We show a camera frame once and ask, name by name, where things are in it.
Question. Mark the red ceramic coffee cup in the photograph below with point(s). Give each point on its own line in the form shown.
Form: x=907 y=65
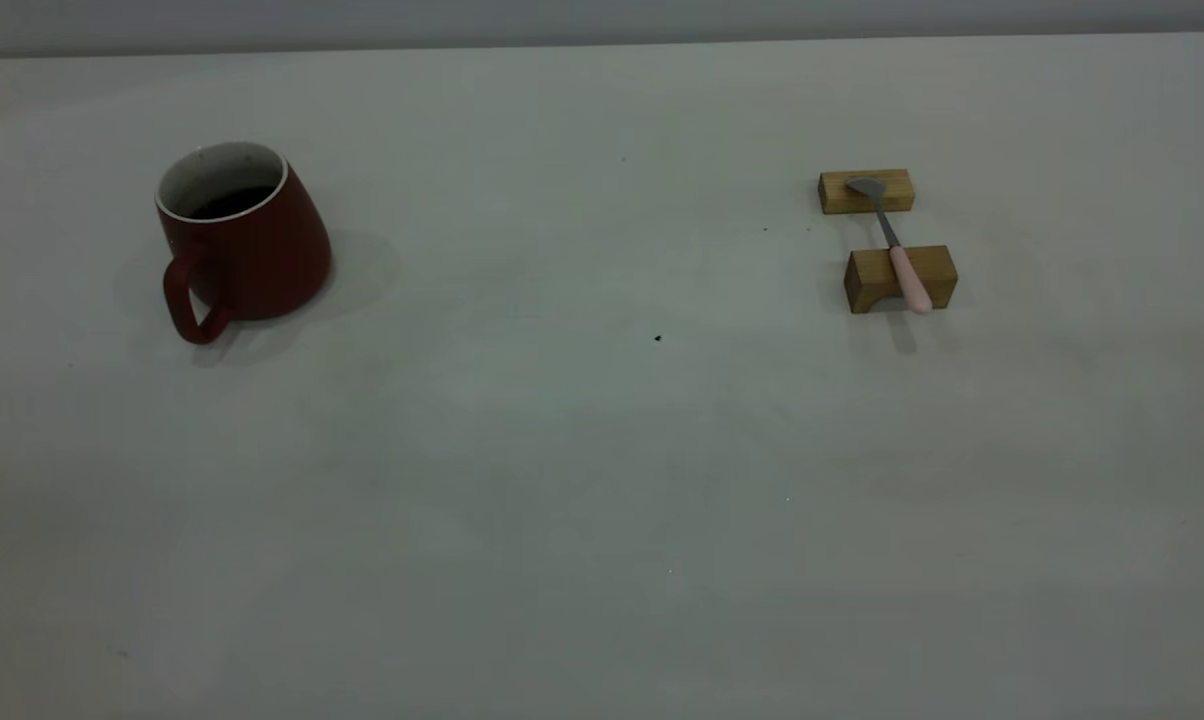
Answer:
x=262 y=260

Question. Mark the arched wooden block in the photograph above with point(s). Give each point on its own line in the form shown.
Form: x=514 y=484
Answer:
x=867 y=275

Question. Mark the flat rectangular wooden block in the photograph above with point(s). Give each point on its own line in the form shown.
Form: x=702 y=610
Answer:
x=837 y=195

